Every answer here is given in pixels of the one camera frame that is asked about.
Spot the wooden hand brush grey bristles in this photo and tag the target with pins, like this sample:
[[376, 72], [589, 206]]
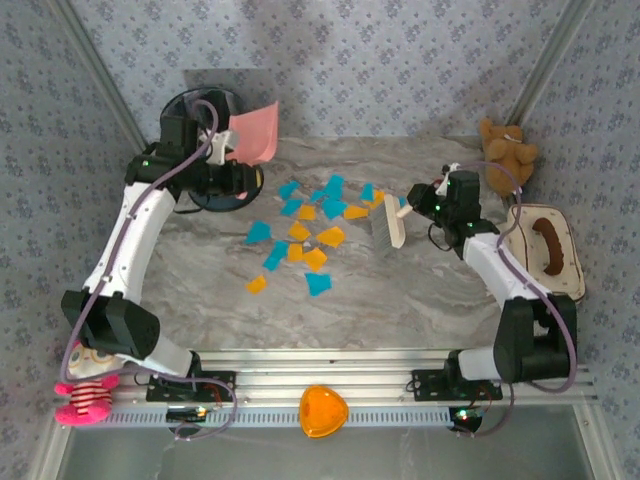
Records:
[[395, 225]]

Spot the pink plastic dustpan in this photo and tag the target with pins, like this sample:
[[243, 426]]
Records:
[[255, 135]]

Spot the orange paper scrap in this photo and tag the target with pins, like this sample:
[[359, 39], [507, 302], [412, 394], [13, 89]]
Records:
[[256, 284], [331, 236], [315, 258], [355, 212], [306, 212], [378, 196], [299, 230], [295, 251]]

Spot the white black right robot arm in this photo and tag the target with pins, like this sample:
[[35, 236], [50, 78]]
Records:
[[495, 270]]

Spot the dark blue waste bin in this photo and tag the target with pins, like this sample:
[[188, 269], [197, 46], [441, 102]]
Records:
[[220, 204]]

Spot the brown teddy bear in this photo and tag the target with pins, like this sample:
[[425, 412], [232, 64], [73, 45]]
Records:
[[505, 160]]

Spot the cream fabric pouch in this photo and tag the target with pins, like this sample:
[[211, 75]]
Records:
[[565, 285]]

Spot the small circuit board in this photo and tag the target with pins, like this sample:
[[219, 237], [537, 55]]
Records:
[[465, 417], [187, 414]]

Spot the orange plastic dish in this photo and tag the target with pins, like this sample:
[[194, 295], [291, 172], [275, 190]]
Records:
[[322, 412]]

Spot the pink white plush doll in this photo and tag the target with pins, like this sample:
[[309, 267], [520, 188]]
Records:
[[82, 400]]

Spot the aluminium frame post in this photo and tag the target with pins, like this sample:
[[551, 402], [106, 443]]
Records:
[[102, 75], [552, 62]]

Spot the aluminium rail base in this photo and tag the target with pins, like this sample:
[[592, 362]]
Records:
[[325, 370]]

